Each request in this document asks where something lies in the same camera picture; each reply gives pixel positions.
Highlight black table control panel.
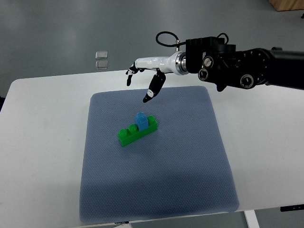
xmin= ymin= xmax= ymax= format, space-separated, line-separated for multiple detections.
xmin=280 ymin=204 xmax=304 ymax=212

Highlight blue single-stud block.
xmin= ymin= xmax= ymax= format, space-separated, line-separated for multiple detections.
xmin=135 ymin=112 xmax=149 ymax=132

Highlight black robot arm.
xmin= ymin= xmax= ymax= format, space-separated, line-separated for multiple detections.
xmin=176 ymin=35 xmax=304 ymax=92

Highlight green four-stud block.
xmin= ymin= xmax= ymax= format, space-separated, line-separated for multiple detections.
xmin=117 ymin=115 xmax=158 ymax=147

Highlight blue-grey mesh mat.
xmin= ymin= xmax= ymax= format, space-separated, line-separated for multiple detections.
xmin=79 ymin=86 xmax=239 ymax=223

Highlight wooden box corner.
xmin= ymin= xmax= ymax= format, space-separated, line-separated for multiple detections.
xmin=269 ymin=0 xmax=304 ymax=11

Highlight white table leg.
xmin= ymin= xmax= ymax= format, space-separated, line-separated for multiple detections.
xmin=244 ymin=210 xmax=260 ymax=228

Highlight metal floor plate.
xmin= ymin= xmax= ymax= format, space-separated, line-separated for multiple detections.
xmin=95 ymin=51 xmax=108 ymax=59
xmin=95 ymin=60 xmax=108 ymax=70

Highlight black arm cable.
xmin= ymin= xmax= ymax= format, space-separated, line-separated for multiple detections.
xmin=155 ymin=31 xmax=230 ymax=48

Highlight lower metal floor plate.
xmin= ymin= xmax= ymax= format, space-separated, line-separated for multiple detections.
xmin=95 ymin=60 xmax=108 ymax=70

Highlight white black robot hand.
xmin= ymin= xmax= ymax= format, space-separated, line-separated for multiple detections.
xmin=125 ymin=52 xmax=179 ymax=103

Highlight upper metal floor plate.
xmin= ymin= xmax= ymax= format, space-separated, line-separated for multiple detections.
xmin=95 ymin=51 xmax=108 ymax=59

